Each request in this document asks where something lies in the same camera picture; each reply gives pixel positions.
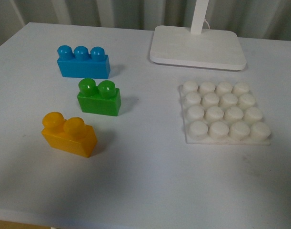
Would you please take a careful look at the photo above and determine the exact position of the yellow two-stud toy block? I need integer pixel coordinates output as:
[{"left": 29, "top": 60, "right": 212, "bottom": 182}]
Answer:
[{"left": 41, "top": 112, "right": 97, "bottom": 157}]

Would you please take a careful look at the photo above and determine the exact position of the white studded base plate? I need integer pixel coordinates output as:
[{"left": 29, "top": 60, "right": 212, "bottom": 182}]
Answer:
[{"left": 179, "top": 80, "right": 271, "bottom": 146}]

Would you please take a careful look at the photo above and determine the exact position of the green two-stud toy block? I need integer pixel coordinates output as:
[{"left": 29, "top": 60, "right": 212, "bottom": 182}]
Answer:
[{"left": 77, "top": 78, "right": 121, "bottom": 116}]

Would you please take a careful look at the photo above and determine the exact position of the blue three-stud toy block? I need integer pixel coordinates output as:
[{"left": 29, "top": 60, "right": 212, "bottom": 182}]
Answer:
[{"left": 57, "top": 45, "right": 110, "bottom": 79}]

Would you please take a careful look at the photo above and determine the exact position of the white desk lamp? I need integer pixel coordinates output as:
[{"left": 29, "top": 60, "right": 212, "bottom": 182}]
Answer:
[{"left": 150, "top": 0, "right": 247, "bottom": 71}]

